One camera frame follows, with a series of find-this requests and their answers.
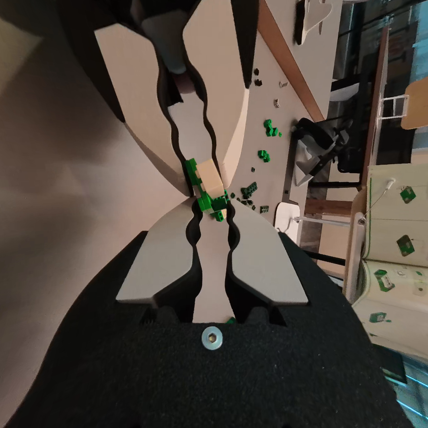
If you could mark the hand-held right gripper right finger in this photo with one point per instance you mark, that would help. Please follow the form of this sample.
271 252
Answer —
267 264

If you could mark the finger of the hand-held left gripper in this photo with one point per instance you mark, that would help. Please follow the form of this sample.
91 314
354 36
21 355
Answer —
133 93
224 83

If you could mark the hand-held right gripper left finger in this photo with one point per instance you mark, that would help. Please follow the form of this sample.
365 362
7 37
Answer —
160 264

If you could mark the scattered bright green lego pieces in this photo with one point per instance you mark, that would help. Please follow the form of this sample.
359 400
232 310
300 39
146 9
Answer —
270 128

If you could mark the scattered dark green lego pieces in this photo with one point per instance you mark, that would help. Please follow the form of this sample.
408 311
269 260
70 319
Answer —
249 190

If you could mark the open lego instruction booklet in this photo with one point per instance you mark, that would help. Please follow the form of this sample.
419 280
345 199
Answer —
394 234

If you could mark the person's left hand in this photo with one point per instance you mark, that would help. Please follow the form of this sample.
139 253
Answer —
188 83

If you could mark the book stand with white base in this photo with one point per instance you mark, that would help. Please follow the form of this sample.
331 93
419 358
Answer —
287 217

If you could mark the spare hand-held gripper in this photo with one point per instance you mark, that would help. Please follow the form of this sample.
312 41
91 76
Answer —
317 147

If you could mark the tan rounded board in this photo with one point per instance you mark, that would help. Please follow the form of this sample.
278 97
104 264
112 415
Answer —
416 103

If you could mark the white frame stand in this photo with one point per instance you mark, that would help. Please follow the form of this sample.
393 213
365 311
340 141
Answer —
393 107

